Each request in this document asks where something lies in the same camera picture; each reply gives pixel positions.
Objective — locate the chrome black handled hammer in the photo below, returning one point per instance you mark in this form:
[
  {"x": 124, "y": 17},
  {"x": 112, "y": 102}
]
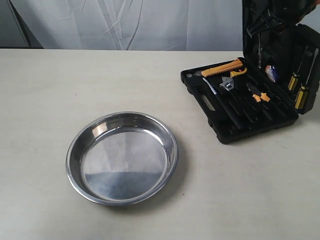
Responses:
[{"x": 210, "y": 86}]

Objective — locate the yellow black screwdriver large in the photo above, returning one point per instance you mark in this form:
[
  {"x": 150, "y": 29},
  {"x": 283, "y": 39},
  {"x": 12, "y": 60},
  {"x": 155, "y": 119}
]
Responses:
[{"x": 303, "y": 90}]

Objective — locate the silver adjustable wrench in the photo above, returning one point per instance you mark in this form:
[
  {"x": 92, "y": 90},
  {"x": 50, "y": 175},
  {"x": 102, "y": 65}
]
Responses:
[{"x": 234, "y": 111}]

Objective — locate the yellow black screwdriver small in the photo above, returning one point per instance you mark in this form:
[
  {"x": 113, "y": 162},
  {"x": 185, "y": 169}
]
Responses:
[{"x": 295, "y": 76}]

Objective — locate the thin precision tester screwdriver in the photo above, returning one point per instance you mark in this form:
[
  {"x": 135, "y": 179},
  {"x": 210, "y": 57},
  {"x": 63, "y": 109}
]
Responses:
[{"x": 259, "y": 51}]

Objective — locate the black plastic tool case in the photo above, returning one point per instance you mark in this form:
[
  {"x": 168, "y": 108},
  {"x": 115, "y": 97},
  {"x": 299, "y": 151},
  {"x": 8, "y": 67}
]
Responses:
[{"x": 280, "y": 49}]

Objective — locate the round stainless steel pan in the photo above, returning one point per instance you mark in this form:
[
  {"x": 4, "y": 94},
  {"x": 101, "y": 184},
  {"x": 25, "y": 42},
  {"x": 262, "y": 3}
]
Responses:
[{"x": 122, "y": 158}]

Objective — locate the yellow handled pliers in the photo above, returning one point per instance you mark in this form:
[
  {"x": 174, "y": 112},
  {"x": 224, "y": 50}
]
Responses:
[{"x": 261, "y": 99}]

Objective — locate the white backdrop cloth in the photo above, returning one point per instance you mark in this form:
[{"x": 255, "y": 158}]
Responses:
[{"x": 126, "y": 25}]

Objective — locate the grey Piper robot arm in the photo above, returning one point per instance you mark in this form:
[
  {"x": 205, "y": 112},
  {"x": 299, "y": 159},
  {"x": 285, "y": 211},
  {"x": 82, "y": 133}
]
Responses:
[{"x": 265, "y": 15}]

